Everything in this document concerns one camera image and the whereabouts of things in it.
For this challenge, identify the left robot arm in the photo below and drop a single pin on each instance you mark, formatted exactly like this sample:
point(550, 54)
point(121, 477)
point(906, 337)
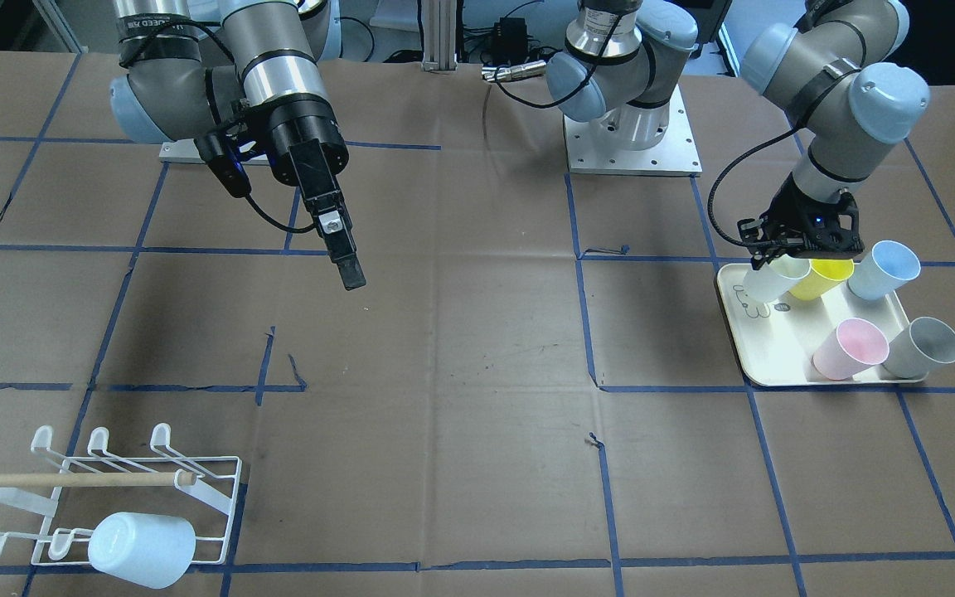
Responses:
point(830, 73)

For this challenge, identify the light blue plastic cup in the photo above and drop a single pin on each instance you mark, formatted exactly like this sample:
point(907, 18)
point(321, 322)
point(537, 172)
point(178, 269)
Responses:
point(146, 549)

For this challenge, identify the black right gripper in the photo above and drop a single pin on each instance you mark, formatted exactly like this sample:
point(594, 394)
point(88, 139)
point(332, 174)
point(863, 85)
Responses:
point(302, 141)

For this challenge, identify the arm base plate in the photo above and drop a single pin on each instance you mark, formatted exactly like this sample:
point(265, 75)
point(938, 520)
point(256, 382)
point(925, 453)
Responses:
point(203, 150)
point(632, 141)

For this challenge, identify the cream plastic tray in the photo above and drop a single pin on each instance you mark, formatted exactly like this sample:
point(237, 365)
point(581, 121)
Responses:
point(775, 341)

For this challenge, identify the grey plastic cup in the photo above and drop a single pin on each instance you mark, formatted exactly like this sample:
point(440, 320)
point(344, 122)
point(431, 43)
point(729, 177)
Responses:
point(925, 345)

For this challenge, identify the pink plastic cup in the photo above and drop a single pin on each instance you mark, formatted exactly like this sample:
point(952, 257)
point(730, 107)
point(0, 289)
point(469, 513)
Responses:
point(855, 345)

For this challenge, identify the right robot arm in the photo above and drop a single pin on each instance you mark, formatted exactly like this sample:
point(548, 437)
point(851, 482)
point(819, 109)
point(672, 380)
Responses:
point(239, 79)

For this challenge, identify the cream white plastic cup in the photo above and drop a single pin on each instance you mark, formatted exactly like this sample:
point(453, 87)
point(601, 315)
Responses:
point(767, 284)

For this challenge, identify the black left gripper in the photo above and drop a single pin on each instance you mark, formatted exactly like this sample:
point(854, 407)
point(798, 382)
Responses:
point(793, 205)

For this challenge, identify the white wire cup rack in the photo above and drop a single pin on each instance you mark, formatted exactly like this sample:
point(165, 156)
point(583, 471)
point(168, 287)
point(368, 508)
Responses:
point(164, 481)

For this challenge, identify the yellow plastic cup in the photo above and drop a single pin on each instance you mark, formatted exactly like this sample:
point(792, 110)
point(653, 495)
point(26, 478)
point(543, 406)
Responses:
point(822, 277)

